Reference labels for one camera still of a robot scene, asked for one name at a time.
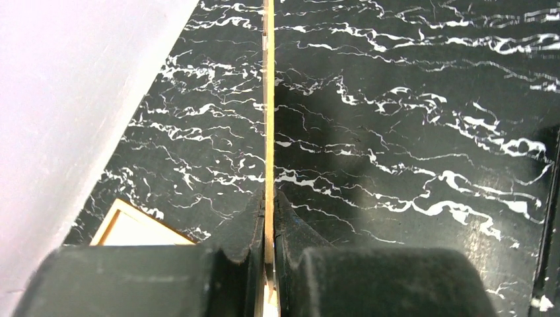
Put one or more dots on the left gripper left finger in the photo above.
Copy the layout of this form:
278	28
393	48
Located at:
221	276

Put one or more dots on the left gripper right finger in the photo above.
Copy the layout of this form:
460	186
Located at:
316	278

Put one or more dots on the printed photo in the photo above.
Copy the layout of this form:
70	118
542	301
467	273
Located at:
125	230

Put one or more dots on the brown wooden photo frame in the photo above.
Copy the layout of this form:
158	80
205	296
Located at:
117	206

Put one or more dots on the brown cardboard backing board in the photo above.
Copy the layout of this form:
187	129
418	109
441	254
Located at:
267	298

